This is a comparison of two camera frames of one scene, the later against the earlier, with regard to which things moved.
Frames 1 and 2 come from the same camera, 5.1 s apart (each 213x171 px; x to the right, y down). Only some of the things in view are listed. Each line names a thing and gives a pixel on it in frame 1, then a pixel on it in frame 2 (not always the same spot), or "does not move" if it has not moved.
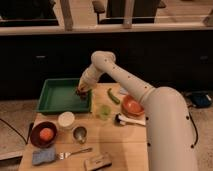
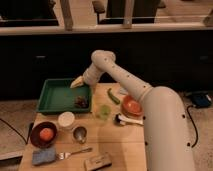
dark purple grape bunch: (82, 94) to (82, 102)
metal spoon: (66, 155) does not move
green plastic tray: (60, 95) does not move
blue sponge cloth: (41, 156) does not move
